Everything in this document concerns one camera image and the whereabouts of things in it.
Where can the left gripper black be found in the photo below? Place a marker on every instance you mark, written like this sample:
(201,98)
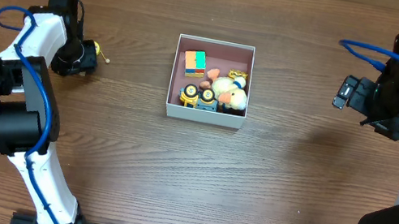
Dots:
(87,60)

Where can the white square cardboard box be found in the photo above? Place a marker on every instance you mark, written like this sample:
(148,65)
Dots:
(219,54)

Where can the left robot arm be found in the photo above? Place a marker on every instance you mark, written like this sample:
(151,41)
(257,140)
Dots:
(50,40)

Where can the white plush duck toy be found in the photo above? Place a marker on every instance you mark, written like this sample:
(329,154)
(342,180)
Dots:
(229,91)

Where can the multicoloured puzzle cube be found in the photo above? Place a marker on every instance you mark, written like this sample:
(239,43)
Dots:
(195,63)

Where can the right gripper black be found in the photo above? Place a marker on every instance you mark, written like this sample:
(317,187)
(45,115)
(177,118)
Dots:
(380,125)

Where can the yellow grey toy truck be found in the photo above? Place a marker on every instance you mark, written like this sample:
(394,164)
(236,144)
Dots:
(191,97)

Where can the small wooden rattle drum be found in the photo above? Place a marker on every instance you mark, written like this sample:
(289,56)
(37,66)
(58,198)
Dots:
(100,53)

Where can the yellow round gear toy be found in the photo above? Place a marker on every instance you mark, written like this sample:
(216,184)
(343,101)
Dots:
(236,73)

